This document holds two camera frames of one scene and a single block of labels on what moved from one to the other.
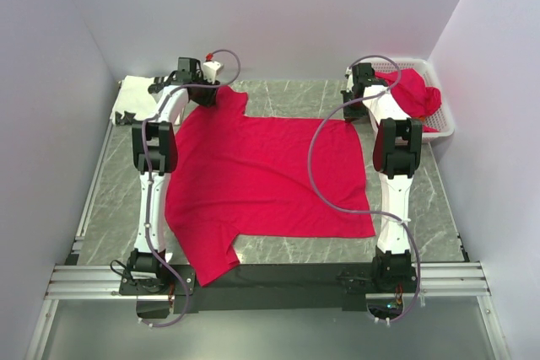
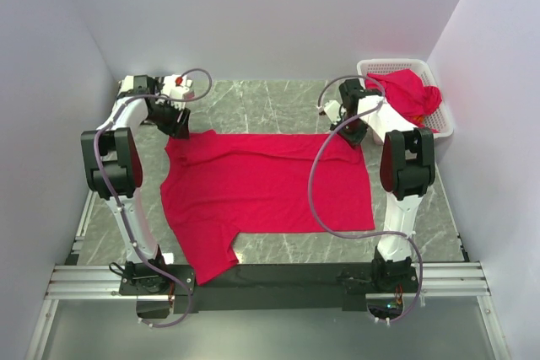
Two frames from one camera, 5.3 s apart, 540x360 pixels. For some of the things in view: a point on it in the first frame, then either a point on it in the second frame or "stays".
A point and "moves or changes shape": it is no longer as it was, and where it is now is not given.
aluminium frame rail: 89,282 stays
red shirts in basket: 413,94 stays
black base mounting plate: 265,288 stays
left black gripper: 209,99 to 177,129
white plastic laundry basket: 442,120 stays
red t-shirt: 229,174 moves or changes shape
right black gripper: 350,115 to 354,140
